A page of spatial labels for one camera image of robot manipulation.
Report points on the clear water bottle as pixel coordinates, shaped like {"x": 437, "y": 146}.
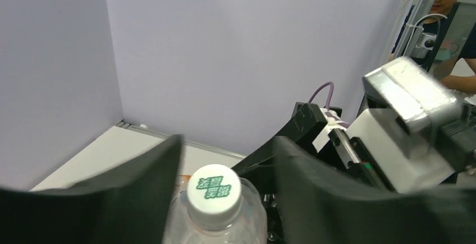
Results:
{"x": 247, "y": 224}

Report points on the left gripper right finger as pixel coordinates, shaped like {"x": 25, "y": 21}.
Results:
{"x": 322, "y": 205}

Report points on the man in black shirt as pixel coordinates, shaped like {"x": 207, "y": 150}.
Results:
{"x": 438, "y": 40}

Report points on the orange drink bottle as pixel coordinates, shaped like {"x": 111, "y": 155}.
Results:
{"x": 182, "y": 179}

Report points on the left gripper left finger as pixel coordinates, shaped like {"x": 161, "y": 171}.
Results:
{"x": 126, "y": 204}

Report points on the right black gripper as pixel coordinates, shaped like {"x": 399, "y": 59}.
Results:
{"x": 327, "y": 145}

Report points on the white water bottle cap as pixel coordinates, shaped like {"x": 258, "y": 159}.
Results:
{"x": 214, "y": 195}

